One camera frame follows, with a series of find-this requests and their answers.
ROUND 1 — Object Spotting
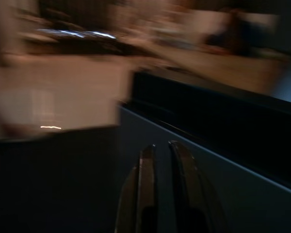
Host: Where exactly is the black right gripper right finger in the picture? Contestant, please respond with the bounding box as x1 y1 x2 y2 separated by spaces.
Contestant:
168 139 230 233

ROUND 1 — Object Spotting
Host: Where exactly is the grey fridge door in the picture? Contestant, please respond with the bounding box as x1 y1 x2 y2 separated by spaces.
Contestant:
118 69 291 233

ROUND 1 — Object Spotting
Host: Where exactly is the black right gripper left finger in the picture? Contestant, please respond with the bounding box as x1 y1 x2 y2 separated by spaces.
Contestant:
114 144 159 233

